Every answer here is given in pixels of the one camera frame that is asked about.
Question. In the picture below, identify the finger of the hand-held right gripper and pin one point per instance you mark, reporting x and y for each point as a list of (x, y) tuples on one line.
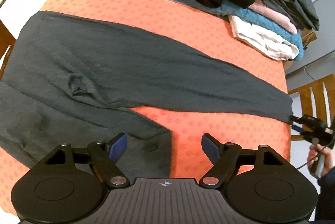
[(297, 118), (301, 129)]

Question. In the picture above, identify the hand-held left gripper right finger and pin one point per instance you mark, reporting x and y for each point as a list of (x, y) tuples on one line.
[(210, 148)]

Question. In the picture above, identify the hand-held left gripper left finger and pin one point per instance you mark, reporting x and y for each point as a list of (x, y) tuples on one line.
[(119, 146)]

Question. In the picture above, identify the dark grey pants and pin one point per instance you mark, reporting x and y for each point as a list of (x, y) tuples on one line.
[(130, 61)]

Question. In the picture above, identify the person's right forearm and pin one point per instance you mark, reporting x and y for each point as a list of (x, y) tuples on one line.
[(328, 187)]

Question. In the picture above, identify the person's right hand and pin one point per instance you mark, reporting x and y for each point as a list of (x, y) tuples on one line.
[(312, 158)]

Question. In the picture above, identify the wooden chair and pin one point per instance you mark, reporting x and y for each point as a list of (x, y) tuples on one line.
[(310, 35), (319, 90), (5, 56)]

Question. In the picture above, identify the white quilted garment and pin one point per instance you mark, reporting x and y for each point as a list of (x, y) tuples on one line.
[(256, 38)]

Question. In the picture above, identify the blue fleece garment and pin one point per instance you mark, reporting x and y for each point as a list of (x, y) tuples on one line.
[(261, 22)]

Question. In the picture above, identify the pink folded garment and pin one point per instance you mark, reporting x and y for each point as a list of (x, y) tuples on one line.
[(274, 14)]

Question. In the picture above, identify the orange floral mat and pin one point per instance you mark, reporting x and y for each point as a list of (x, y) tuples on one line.
[(162, 12)]

